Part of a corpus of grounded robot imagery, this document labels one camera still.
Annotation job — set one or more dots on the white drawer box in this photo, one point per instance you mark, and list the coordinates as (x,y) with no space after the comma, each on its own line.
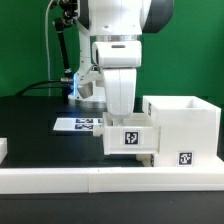
(137,135)
(146,160)

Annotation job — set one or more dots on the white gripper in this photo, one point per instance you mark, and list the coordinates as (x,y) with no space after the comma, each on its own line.
(118,62)

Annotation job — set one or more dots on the large white drawer cabinet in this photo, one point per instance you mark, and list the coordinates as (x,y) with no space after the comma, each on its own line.
(189,130)

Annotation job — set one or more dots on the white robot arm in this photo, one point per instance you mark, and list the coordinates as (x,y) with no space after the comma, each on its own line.
(108,21)

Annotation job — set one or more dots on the marker tag sheet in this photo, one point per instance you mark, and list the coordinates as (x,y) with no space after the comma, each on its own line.
(76,124)

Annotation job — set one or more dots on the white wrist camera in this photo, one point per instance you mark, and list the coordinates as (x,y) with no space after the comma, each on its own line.
(85,80)

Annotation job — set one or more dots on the white perimeter fence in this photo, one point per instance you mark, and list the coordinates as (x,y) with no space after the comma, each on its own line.
(94,180)

